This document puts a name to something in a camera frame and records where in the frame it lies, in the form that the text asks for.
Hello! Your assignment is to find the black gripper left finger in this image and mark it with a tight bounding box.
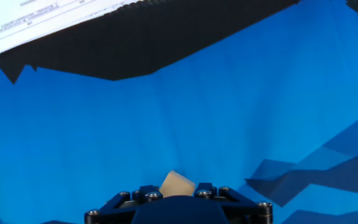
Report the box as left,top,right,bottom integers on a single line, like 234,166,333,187
84,185,164,224

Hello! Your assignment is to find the small wooden cube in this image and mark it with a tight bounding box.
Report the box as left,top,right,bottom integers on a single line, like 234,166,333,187
158,170,196,198

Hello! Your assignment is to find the printed paper sheet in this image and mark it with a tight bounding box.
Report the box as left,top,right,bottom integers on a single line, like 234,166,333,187
0,0,142,62

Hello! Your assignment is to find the blue patterned tablecloth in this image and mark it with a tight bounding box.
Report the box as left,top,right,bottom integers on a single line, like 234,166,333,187
0,0,358,224

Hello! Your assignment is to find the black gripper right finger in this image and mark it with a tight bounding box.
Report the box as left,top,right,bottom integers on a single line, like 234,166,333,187
194,182,273,224

